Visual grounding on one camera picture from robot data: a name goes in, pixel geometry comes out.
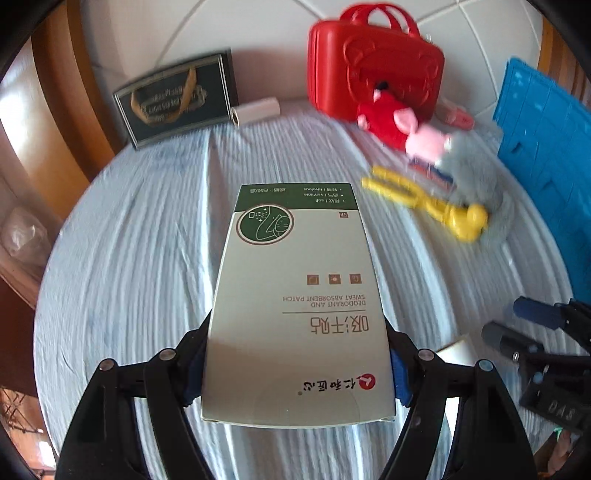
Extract red dress pig plush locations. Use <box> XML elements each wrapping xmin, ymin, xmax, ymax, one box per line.
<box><xmin>356</xmin><ymin>80</ymin><xmax>455</xmax><ymax>162</ymax></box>

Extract black gift box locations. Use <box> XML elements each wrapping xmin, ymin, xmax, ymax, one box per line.
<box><xmin>113</xmin><ymin>50</ymin><xmax>238</xmax><ymax>149</ymax></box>

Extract small white box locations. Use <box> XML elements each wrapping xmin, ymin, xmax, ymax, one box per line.
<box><xmin>231</xmin><ymin>98</ymin><xmax>281</xmax><ymax>127</ymax></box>

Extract dark wooden cabinet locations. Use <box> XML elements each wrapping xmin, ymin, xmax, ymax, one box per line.
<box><xmin>0</xmin><ymin>272</ymin><xmax>58</xmax><ymax>444</ymax></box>

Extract red hard carry case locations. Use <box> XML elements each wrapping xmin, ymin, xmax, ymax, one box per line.
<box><xmin>308</xmin><ymin>2</ymin><xmax>445</xmax><ymax>123</ymax></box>

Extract white paper tube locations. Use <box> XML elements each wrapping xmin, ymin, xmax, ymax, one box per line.
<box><xmin>436</xmin><ymin>339</ymin><xmax>483</xmax><ymax>370</ymax></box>

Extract clear box red blue label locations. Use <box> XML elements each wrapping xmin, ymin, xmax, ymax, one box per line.
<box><xmin>409</xmin><ymin>157</ymin><xmax>458</xmax><ymax>190</ymax></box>

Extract clear plastic bag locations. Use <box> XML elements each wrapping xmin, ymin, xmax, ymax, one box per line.
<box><xmin>0</xmin><ymin>208</ymin><xmax>47</xmax><ymax>273</ymax></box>

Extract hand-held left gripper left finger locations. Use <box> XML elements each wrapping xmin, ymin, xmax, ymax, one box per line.
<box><xmin>54</xmin><ymin>318</ymin><xmax>218</xmax><ymax>480</ymax></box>

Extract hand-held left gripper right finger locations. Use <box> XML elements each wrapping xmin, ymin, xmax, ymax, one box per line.
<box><xmin>379</xmin><ymin>318</ymin><xmax>539</xmax><ymax>480</ymax></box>

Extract blue plastic crate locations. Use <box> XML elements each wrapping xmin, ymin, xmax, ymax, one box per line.
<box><xmin>496</xmin><ymin>58</ymin><xmax>591</xmax><ymax>296</ymax></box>

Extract person's right hand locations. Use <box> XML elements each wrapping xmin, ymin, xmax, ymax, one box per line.
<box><xmin>547</xmin><ymin>431</ymin><xmax>583</xmax><ymax>480</ymax></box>

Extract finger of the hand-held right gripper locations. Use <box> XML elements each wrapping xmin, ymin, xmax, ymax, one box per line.
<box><xmin>481</xmin><ymin>322</ymin><xmax>548</xmax><ymax>365</ymax></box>
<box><xmin>513</xmin><ymin>296</ymin><xmax>573</xmax><ymax>330</ymax></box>

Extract yellow duck clip toy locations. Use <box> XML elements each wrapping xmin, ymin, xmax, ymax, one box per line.
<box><xmin>361</xmin><ymin>166</ymin><xmax>490</xmax><ymax>243</ymax></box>

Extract grey plush toy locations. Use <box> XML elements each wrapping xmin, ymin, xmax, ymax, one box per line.
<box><xmin>434</xmin><ymin>134</ymin><xmax>513</xmax><ymax>241</ymax></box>

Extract small pink tissue packet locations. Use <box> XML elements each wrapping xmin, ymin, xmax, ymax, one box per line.
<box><xmin>438</xmin><ymin>102</ymin><xmax>475</xmax><ymax>130</ymax></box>

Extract white box dark green end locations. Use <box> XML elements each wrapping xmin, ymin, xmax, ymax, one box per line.
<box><xmin>201</xmin><ymin>183</ymin><xmax>398</xmax><ymax>430</ymax></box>

